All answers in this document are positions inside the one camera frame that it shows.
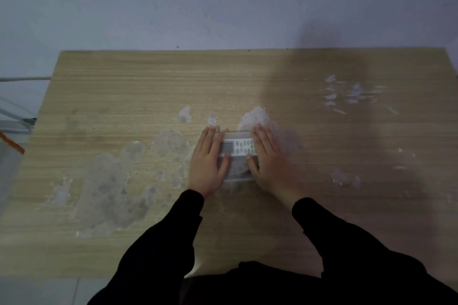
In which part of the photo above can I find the person's right forearm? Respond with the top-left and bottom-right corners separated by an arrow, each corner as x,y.
291,197 -> 458,305

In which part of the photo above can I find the person's left forearm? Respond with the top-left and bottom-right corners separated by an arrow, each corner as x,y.
87,189 -> 205,305

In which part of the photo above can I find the person's black top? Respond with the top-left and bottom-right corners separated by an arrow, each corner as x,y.
179,261 -> 324,305

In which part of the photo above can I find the person's left hand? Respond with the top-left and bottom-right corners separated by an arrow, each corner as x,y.
187,126 -> 232,199

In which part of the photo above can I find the grey metal rack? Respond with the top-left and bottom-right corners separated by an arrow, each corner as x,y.
0,96 -> 37,132

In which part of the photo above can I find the person's right hand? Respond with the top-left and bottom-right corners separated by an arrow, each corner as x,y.
246,124 -> 298,206

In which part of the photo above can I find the orange strap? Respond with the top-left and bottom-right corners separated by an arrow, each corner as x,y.
0,131 -> 26,155

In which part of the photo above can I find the white remote control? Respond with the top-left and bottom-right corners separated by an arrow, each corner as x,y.
216,131 -> 260,183

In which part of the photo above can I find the grey wall pipe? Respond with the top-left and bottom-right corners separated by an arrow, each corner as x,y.
0,76 -> 51,82

